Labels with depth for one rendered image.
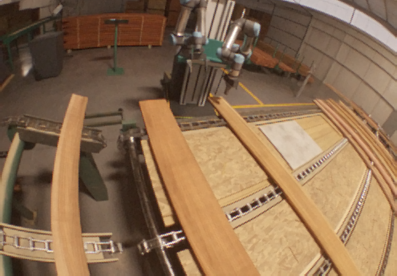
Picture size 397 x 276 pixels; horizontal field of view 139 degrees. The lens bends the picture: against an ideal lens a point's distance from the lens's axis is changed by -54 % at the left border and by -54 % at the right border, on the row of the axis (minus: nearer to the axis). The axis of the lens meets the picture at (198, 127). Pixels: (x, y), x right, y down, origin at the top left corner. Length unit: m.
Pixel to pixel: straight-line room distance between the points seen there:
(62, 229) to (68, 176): 0.24
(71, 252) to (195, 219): 0.51
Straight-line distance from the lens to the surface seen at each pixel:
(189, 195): 0.75
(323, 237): 1.11
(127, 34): 5.71
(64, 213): 0.72
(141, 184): 0.87
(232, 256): 0.74
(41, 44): 4.08
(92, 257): 0.74
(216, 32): 1.96
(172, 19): 11.68
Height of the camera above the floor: 1.55
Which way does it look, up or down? 40 degrees down
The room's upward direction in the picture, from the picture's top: 17 degrees clockwise
